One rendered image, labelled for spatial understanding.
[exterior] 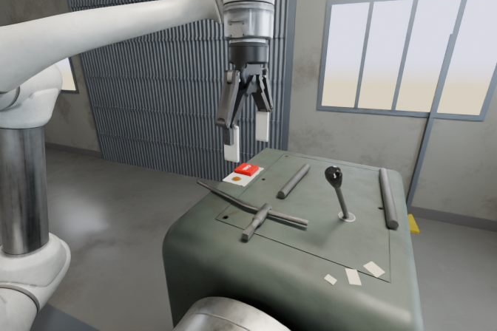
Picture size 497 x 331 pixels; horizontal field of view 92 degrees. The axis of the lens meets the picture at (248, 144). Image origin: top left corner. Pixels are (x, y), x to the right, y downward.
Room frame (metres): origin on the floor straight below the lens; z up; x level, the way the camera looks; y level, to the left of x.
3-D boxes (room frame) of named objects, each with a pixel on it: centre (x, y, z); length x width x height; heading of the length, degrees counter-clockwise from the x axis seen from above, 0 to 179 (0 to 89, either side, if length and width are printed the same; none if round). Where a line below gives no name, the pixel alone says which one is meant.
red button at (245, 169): (0.69, 0.01, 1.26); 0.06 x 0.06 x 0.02; 62
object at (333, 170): (0.41, -0.16, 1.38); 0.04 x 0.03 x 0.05; 152
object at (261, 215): (0.43, -0.02, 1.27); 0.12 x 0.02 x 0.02; 152
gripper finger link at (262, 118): (0.54, -0.03, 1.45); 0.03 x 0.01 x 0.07; 62
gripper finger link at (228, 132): (0.41, 0.04, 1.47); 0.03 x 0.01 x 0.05; 152
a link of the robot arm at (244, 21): (0.48, 0.00, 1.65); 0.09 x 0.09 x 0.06
